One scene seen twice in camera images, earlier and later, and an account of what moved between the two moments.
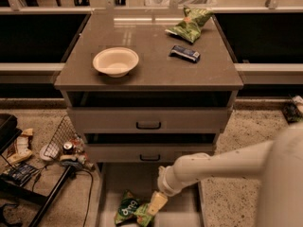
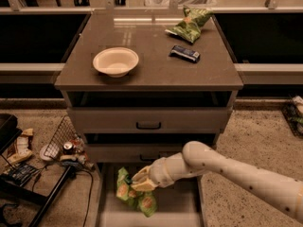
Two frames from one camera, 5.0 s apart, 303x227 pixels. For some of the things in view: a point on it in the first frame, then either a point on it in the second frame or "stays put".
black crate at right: [292, 110] stays put
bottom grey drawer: [185, 208] stays put
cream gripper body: [165, 183] to [156, 174]
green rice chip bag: [132, 210] to [146, 200]
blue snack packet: [187, 54] stays put
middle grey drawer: [153, 152] stays put
